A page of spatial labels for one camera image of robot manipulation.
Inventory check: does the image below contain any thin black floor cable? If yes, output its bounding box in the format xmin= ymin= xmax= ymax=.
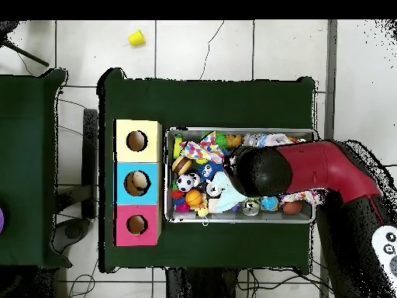
xmin=199 ymin=20 xmax=226 ymax=81

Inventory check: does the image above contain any mint green knit cloth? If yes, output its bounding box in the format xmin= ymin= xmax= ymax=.
xmin=210 ymin=170 xmax=248 ymax=214

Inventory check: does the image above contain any colourful polka-dot cloth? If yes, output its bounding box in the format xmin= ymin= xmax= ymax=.
xmin=179 ymin=131 xmax=230 ymax=165

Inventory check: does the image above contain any black tripod leg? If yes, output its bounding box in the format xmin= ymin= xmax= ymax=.
xmin=0 ymin=20 xmax=50 ymax=68

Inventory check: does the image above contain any black floor stand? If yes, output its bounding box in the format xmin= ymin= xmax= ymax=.
xmin=52 ymin=108 xmax=99 ymax=255

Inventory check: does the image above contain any wooden burger toy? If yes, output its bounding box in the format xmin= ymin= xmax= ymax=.
xmin=171 ymin=154 xmax=193 ymax=176

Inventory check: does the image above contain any wooden box with three holes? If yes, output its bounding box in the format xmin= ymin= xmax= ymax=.
xmin=113 ymin=119 xmax=164 ymax=248

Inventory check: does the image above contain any yellow cup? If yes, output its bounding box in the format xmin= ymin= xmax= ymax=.
xmin=127 ymin=29 xmax=147 ymax=48

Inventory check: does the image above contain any small soccer ball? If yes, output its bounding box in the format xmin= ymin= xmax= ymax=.
xmin=176 ymin=173 xmax=195 ymax=192

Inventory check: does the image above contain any dark green tablecloth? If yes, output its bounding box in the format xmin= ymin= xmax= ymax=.
xmin=98 ymin=67 xmax=317 ymax=274

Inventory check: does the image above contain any red-brown ball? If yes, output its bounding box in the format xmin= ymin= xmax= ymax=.
xmin=281 ymin=199 xmax=304 ymax=216

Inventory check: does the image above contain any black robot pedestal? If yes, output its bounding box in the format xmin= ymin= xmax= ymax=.
xmin=166 ymin=266 xmax=249 ymax=298

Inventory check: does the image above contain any shallow clear mesh bin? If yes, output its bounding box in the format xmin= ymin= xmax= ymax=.
xmin=164 ymin=127 xmax=319 ymax=224

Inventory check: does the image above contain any dark green side table cloth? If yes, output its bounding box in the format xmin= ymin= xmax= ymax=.
xmin=0 ymin=68 xmax=72 ymax=269

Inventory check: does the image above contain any small orange basketball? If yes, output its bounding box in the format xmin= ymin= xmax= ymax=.
xmin=185 ymin=189 xmax=204 ymax=208

